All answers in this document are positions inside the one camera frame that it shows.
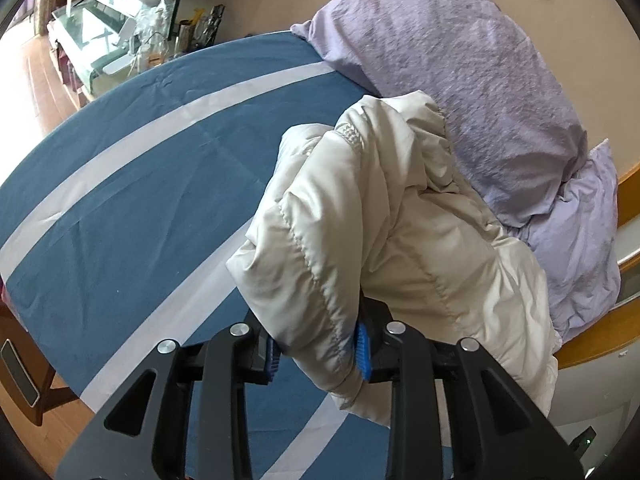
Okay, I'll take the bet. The cream puffer jacket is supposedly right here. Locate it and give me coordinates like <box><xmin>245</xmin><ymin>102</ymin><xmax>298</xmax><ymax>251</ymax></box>
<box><xmin>227</xmin><ymin>91</ymin><xmax>560</xmax><ymax>425</ymax></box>

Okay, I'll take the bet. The dark device with green light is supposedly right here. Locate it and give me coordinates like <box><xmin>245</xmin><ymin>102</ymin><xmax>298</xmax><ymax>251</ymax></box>
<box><xmin>568</xmin><ymin>426</ymin><xmax>597</xmax><ymax>460</ymax></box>

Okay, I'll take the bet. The lilac pillow near wall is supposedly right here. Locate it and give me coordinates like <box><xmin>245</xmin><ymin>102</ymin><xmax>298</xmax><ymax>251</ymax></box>
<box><xmin>292</xmin><ymin>0</ymin><xmax>587</xmax><ymax>228</ymax></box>

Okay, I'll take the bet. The lilac pillow near wardrobe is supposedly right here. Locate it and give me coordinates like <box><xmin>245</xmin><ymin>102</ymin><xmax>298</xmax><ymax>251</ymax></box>
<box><xmin>515</xmin><ymin>140</ymin><xmax>620</xmax><ymax>342</ymax></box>

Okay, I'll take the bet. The blue white-striped bed sheet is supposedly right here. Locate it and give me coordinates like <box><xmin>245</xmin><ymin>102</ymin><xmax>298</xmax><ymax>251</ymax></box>
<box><xmin>1</xmin><ymin>32</ymin><xmax>390</xmax><ymax>479</ymax></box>

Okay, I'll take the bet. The glass-top side table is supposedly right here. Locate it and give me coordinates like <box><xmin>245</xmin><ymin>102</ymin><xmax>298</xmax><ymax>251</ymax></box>
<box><xmin>46</xmin><ymin>0</ymin><xmax>177</xmax><ymax>97</ymax></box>

